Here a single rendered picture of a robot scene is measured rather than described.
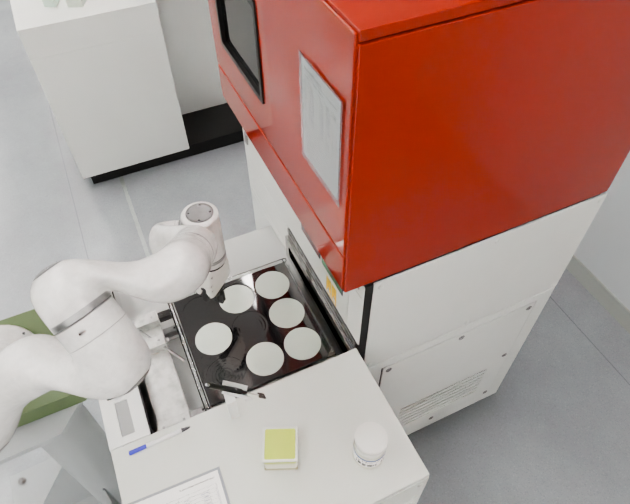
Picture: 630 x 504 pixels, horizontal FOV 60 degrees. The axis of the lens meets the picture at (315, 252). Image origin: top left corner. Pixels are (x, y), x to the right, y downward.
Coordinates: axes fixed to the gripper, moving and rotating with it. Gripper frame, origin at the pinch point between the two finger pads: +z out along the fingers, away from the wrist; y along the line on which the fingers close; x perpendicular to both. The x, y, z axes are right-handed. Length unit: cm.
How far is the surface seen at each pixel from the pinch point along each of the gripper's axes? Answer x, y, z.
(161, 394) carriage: -3.4, 26.1, 11.8
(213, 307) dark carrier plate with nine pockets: -3.9, -1.4, 9.8
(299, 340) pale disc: 22.9, -1.4, 9.6
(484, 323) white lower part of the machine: 68, -36, 22
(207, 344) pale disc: 0.7, 9.6, 9.7
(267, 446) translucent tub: 31.0, 31.8, -3.6
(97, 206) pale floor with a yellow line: -142, -82, 100
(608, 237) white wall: 113, -135, 65
